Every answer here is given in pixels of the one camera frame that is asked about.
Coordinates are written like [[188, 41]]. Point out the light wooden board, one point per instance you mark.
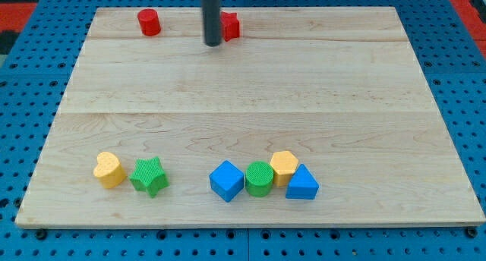
[[339, 87]]

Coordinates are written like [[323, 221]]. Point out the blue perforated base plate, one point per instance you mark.
[[36, 72]]

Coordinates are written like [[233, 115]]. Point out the yellow hexagon block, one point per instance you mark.
[[284, 164]]

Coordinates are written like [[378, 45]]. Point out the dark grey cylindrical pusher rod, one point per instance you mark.
[[210, 10]]

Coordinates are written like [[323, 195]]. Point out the green cylinder block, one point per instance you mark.
[[259, 179]]

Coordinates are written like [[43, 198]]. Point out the blue cube block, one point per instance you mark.
[[227, 181]]

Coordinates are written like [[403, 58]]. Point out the blue triangle block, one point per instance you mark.
[[302, 185]]

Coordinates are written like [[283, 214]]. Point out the yellow heart block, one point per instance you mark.
[[109, 171]]

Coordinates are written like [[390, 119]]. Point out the red star block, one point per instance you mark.
[[230, 25]]

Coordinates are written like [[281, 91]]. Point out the red cylinder block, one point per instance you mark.
[[149, 22]]

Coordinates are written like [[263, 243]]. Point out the green star block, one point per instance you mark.
[[149, 176]]

